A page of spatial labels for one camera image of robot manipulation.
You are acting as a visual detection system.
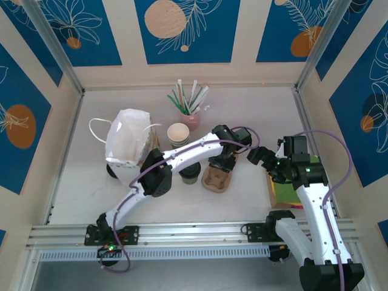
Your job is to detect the brown cardboard cup carrier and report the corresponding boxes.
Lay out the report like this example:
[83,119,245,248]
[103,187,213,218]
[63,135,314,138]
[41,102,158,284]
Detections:
[201,163,233,194]

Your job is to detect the black plastic cup lid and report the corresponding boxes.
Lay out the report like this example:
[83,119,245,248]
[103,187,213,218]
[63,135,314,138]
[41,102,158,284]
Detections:
[178,162,201,178]
[105,163,121,180]

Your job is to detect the white paper gift bag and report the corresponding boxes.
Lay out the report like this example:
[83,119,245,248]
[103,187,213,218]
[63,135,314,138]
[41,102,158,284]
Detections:
[89,109,163,184]

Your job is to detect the green and orange folders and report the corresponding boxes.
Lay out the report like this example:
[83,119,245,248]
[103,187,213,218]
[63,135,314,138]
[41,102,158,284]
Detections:
[266,165,324,210]

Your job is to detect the green paper napkin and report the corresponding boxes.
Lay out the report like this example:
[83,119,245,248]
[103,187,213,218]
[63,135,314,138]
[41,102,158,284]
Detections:
[272,154,323,204]

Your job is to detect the pink straw holder cup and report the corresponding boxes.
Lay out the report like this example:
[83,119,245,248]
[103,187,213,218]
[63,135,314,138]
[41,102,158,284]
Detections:
[180,109,201,131]

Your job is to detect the stack of paper cups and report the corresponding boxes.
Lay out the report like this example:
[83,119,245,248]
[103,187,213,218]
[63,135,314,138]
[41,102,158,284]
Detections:
[167,122,191,143]

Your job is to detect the green paper-wrapped straw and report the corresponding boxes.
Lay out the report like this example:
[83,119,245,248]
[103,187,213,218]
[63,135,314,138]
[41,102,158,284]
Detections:
[166,94,190,116]
[171,88,188,113]
[189,86,204,115]

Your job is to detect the black controller board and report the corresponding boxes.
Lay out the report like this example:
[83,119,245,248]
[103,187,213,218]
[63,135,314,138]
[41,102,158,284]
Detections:
[267,244,293,264]
[96,244,122,259]

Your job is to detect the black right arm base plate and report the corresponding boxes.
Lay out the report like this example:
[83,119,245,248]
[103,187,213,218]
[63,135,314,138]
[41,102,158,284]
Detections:
[244,222,287,244]

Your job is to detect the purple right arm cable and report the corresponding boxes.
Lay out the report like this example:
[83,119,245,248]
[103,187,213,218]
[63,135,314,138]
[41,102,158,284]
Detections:
[277,129,354,291]

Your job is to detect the aluminium mounting rail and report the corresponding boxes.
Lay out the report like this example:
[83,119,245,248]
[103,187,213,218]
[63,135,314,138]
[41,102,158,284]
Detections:
[25,218,360,251]

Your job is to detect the white slotted cable duct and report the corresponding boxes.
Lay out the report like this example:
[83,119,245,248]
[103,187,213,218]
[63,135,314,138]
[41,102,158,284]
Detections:
[38,246,271,262]

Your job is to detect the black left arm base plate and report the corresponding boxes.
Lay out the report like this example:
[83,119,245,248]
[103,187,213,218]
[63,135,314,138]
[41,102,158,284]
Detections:
[84,224,141,247]

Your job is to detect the aluminium frame post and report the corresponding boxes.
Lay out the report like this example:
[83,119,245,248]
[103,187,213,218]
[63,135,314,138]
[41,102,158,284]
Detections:
[295,0,352,93]
[21,0,85,96]

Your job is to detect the aluminium frame leg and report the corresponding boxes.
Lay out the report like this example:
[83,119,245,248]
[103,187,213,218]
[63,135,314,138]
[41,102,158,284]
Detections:
[12,248,42,291]

